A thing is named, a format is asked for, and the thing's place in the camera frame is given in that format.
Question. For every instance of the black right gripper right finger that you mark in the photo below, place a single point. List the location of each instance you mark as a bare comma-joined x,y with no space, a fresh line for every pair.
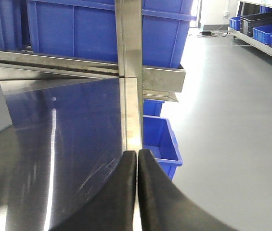
163,207

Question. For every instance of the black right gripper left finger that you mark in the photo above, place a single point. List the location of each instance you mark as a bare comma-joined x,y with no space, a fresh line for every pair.
112,208

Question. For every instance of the small blue floor bin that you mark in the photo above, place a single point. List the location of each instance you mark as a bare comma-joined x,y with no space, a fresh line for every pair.
161,140

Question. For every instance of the blue bin under shelf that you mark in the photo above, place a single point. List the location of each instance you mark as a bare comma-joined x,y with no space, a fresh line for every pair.
152,107

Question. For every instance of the large blue plastic bin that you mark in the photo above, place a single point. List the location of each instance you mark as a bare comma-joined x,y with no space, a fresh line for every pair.
87,29

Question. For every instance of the blue bin far left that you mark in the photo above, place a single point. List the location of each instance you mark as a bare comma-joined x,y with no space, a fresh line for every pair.
10,25

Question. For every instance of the black power adapter on floor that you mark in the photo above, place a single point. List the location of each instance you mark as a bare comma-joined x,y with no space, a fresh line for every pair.
206,33

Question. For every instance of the black tray on shelf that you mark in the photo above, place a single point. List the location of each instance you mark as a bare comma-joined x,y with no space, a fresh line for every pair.
248,22

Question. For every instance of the stainless steel rack frame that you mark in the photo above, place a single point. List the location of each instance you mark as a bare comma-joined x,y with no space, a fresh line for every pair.
136,81

